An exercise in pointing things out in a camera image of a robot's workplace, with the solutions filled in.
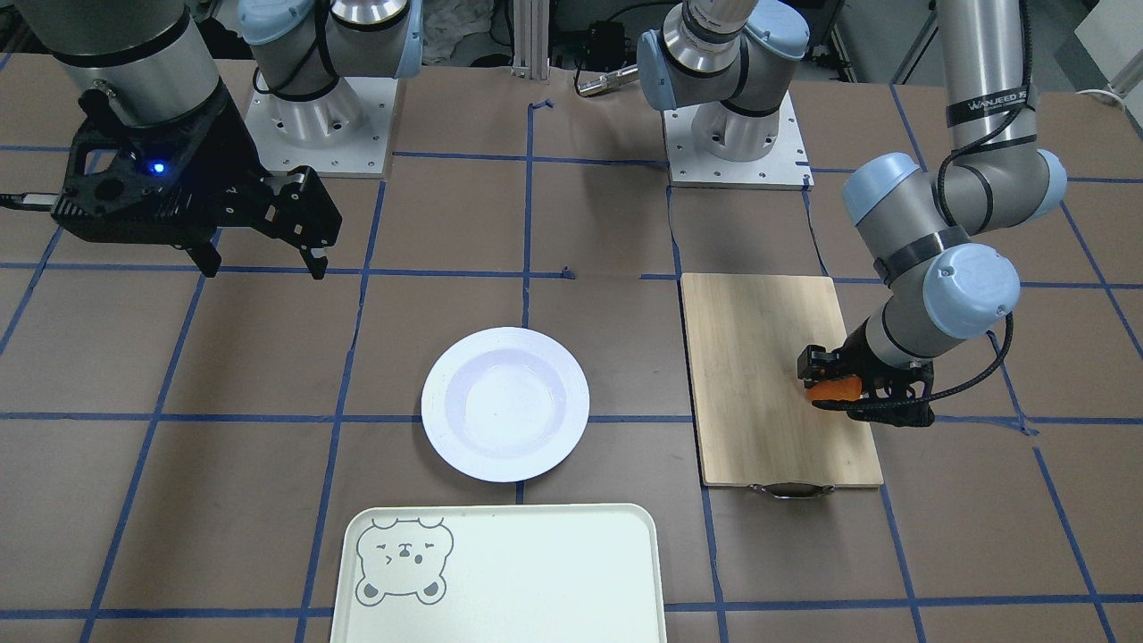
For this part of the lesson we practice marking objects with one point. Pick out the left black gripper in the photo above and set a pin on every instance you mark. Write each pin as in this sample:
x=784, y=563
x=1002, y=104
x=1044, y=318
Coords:
x=855, y=362

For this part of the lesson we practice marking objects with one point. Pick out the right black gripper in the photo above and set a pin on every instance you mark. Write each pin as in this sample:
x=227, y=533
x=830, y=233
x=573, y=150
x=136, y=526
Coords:
x=230, y=154

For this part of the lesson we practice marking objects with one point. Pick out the orange fruit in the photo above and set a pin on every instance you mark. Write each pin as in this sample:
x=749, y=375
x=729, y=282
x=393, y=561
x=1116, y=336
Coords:
x=845, y=389

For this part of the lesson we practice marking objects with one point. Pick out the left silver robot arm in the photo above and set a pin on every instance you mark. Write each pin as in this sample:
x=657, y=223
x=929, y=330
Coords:
x=949, y=320

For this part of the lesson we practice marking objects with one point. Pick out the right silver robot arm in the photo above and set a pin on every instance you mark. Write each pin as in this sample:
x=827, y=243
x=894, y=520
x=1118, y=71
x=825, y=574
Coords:
x=151, y=59

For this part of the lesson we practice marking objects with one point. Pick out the cream bear tray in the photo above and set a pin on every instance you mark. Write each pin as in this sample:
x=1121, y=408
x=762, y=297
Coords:
x=500, y=573

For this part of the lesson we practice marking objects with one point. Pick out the bamboo cutting board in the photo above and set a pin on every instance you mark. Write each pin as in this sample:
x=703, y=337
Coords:
x=755, y=427

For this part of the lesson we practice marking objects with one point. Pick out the white round plate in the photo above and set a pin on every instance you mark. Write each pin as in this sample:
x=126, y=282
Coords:
x=505, y=404

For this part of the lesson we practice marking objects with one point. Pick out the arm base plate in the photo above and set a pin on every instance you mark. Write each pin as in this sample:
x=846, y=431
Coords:
x=344, y=134
x=710, y=147

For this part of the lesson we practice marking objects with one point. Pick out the aluminium frame post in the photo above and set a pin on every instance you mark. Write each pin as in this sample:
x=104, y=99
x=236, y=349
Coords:
x=530, y=20

